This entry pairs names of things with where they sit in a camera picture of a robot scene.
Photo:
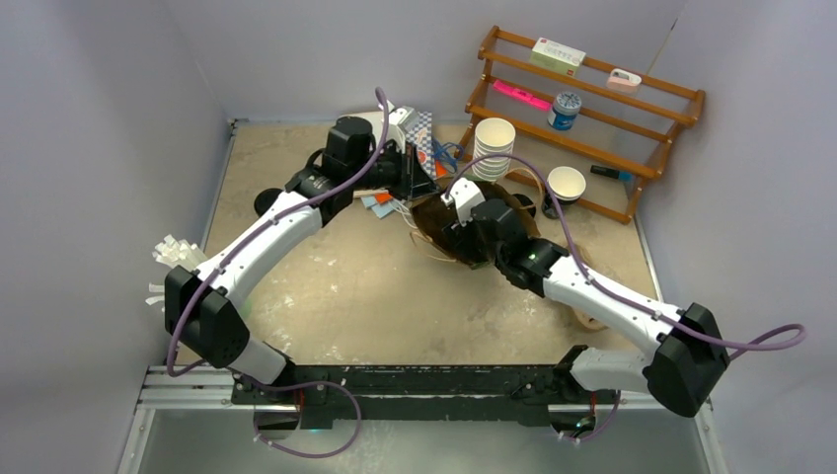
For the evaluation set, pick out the green paper bag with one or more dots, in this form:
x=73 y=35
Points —
x=434 y=220

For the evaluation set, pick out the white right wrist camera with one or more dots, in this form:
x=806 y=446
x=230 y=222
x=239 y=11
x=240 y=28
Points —
x=463 y=196

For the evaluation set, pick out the orange paper bag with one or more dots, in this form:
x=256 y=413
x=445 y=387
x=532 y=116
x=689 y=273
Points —
x=441 y=169

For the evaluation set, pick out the pink highlighter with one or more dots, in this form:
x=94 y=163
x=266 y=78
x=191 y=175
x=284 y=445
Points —
x=521 y=96

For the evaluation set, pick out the dark printed coffee cup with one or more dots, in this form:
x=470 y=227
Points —
x=568 y=185

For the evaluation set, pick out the blue checkered bakery bag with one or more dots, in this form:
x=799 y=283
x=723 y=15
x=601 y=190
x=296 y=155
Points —
x=419 y=133

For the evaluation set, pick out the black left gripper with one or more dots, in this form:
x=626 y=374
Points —
x=419 y=184

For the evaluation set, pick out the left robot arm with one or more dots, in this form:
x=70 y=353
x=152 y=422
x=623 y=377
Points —
x=202 y=306

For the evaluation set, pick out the dark blue marker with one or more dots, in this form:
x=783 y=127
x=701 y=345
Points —
x=611 y=173

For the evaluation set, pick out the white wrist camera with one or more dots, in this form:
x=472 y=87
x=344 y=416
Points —
x=463 y=196
x=401 y=121

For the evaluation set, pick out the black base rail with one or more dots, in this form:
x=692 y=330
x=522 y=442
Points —
x=531 y=395

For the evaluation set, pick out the pink white small case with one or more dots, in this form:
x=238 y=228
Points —
x=623 y=81

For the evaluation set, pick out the wooden shelf rack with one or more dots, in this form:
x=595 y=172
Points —
x=642 y=174

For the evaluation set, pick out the wrapped white straws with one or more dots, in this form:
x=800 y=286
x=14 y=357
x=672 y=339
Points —
x=172 y=252

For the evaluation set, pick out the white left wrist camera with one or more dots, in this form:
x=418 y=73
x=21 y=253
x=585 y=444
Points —
x=401 y=121

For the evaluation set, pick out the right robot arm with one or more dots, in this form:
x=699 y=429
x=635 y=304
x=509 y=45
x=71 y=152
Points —
x=673 y=360

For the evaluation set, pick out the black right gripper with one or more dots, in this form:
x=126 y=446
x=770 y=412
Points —
x=457 y=235

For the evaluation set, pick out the blue lidded jar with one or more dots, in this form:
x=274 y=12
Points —
x=564 y=110

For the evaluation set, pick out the white green box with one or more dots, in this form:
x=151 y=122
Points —
x=556 y=57

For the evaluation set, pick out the stack of white paper cups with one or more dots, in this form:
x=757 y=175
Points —
x=493 y=141

